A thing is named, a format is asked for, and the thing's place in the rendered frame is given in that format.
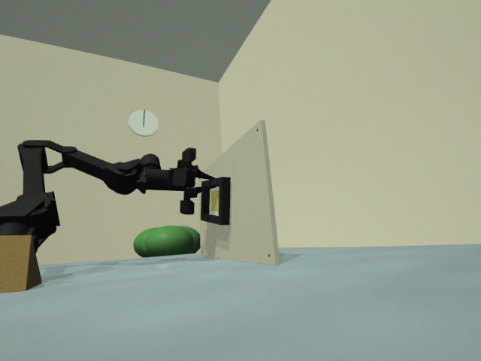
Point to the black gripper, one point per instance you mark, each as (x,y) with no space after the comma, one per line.
(187,206)

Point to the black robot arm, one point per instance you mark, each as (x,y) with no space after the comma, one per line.
(35,212)

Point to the grey flat panel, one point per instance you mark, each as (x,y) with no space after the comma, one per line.
(251,235)

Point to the black picture frame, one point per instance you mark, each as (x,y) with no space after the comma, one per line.
(215,203)

